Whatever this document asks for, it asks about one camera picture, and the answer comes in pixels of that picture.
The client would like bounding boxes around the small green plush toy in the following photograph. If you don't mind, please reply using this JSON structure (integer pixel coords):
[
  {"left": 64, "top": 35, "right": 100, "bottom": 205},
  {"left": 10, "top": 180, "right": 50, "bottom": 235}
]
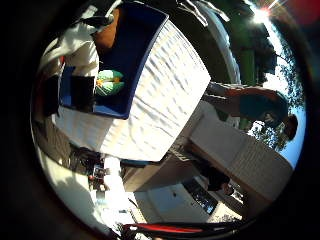
[{"left": 95, "top": 69, "right": 125, "bottom": 98}]

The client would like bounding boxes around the blue plastic container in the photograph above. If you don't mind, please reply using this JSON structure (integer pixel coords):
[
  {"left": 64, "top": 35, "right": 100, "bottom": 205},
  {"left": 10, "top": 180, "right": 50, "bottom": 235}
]
[{"left": 59, "top": 1, "right": 169, "bottom": 120}]

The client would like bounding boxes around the white tablecloth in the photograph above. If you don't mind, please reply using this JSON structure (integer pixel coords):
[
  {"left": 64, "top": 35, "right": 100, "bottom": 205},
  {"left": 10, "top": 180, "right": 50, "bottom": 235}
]
[{"left": 53, "top": 19, "right": 212, "bottom": 163}]

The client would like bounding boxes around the person in black clothes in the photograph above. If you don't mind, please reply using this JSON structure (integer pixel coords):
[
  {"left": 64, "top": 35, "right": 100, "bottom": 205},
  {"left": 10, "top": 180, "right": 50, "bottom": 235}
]
[{"left": 196, "top": 159, "right": 234, "bottom": 196}]

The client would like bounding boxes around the dark glass window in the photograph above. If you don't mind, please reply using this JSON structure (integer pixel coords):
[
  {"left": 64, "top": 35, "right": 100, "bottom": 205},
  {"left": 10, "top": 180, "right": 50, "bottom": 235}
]
[{"left": 182, "top": 178, "right": 219, "bottom": 215}]

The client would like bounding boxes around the person in blue shirt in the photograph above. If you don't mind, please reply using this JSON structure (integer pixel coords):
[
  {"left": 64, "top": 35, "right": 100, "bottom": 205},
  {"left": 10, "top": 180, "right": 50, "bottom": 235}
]
[{"left": 204, "top": 81, "right": 299, "bottom": 141}]

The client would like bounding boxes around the red and black bar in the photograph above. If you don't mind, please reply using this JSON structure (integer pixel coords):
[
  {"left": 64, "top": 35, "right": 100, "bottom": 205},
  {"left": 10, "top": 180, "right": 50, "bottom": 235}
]
[{"left": 121, "top": 221, "right": 248, "bottom": 239}]

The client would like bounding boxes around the white block wall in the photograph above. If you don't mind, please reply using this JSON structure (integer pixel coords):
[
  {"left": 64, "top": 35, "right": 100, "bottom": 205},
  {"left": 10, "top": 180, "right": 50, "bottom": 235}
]
[{"left": 189, "top": 114, "right": 294, "bottom": 209}]

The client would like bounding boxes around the white black cable bundle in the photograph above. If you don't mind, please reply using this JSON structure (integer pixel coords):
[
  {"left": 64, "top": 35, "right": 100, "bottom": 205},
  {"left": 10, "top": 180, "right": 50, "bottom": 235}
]
[{"left": 176, "top": 0, "right": 231, "bottom": 24}]

